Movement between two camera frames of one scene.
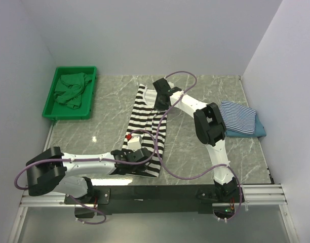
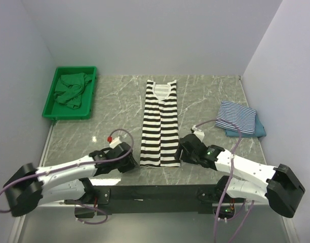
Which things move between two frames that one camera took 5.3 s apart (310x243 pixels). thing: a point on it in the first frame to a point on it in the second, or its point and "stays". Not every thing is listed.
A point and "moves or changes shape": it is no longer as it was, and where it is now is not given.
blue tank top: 259,130 stays
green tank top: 69,88 stays
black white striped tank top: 149,123 moves or changes shape
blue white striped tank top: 238,119 stays
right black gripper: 158,107 to 184,156
